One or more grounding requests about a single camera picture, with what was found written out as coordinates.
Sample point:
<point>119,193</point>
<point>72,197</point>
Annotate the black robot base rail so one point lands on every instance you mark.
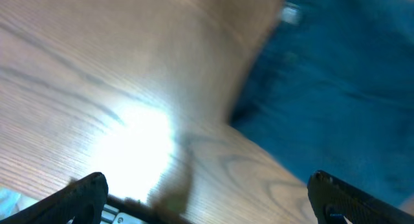
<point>122,211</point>

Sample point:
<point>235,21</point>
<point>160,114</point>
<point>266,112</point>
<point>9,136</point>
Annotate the dark blue shorts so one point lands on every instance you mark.
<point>332,90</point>

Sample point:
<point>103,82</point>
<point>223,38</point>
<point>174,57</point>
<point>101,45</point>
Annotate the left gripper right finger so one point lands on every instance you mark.
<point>337,202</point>

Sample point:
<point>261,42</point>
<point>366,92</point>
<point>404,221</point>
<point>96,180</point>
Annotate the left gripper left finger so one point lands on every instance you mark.
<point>80,202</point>

